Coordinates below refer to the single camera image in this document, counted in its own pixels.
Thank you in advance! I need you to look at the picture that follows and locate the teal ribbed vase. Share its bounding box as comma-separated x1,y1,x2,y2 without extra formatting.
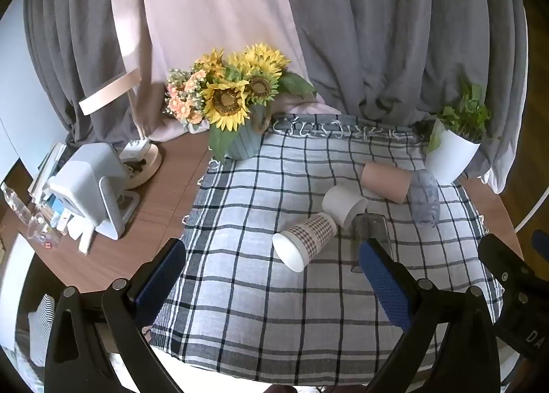
223,104,272,160

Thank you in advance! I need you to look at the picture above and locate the clear plastic bottle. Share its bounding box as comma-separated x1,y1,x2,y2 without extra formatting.
0,182,36,227

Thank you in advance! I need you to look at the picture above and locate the white power adapter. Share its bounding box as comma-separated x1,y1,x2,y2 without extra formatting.
119,140,150,163

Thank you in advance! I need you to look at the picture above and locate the clear plastic packet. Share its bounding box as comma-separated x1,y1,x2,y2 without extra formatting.
27,212,59,249

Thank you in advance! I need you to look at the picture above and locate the white plant pot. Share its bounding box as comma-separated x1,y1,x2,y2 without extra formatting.
424,119,481,186

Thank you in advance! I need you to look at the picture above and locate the striped grey cloth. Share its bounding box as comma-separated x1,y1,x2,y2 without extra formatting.
27,293,57,369

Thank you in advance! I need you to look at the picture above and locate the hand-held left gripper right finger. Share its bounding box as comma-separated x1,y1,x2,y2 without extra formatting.
359,238,502,393

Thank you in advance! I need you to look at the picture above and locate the checked grey tablecloth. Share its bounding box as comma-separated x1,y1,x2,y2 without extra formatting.
150,114,505,388

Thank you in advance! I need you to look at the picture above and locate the bluish clear plastic cup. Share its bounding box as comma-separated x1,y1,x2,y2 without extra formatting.
407,170,441,229

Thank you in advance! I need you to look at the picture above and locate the green potted plant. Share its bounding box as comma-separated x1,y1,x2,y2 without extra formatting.
428,82,492,153

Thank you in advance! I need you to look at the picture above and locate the checked paper cup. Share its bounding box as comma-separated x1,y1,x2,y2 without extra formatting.
272,212,338,272

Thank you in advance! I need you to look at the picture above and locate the pink curtain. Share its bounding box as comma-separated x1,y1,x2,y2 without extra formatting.
107,0,340,144

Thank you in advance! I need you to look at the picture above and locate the stack of books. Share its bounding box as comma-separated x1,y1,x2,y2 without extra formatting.
27,142,70,210

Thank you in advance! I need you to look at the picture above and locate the sunflower bouquet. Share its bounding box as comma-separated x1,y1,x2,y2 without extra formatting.
164,43,318,163

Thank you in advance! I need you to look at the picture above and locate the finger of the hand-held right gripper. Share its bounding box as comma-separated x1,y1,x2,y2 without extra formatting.
478,234,549,312
531,229,549,259

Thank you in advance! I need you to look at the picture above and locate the white cup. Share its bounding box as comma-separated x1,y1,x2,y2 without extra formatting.
322,185,370,228

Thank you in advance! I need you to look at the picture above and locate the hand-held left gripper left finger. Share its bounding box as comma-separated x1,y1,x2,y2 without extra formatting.
44,238,187,393

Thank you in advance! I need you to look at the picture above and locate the pink cup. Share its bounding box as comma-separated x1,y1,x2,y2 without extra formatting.
360,162,415,204

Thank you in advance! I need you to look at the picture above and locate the clear glass cup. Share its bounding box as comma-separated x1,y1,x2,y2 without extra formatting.
350,213,394,274

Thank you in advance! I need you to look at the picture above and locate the white projector on stand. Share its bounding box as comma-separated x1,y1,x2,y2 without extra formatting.
47,142,141,241

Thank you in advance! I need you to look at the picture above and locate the grey curtain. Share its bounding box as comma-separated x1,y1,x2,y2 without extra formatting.
23,0,529,195

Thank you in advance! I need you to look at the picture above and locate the blue and white box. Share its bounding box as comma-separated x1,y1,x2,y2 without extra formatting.
42,193,83,231

